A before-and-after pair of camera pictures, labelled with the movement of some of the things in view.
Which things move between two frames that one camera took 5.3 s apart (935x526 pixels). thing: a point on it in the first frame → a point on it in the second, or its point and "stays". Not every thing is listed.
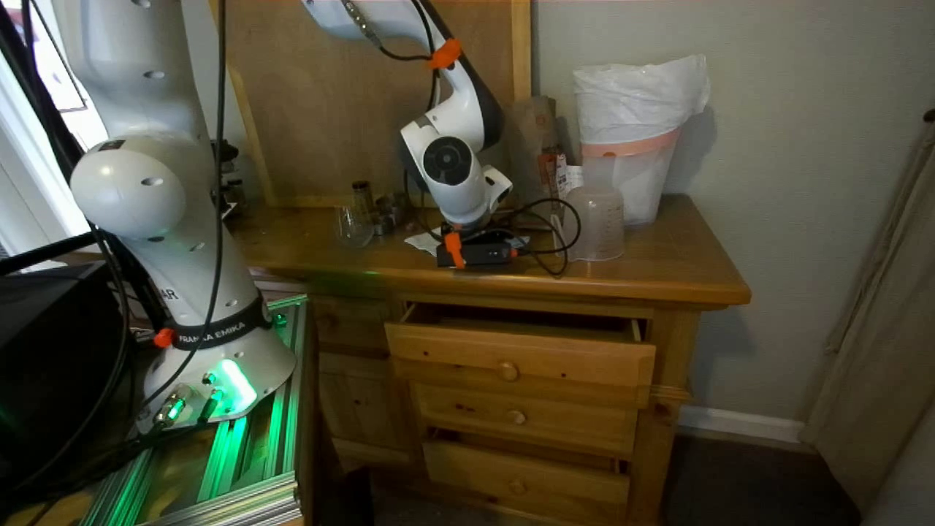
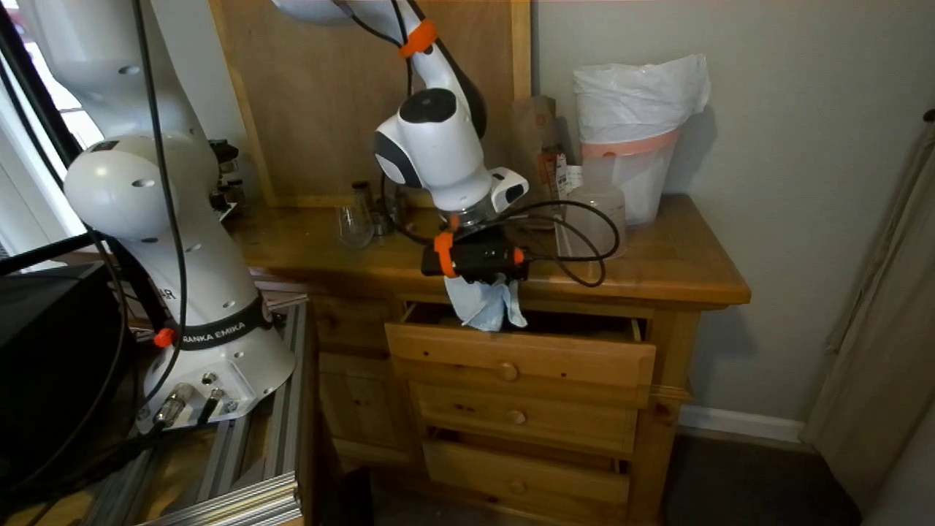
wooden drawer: [522, 346] stays
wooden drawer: [596, 418] stays
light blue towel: [424, 241] → [484, 304]
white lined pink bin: [630, 117] stays
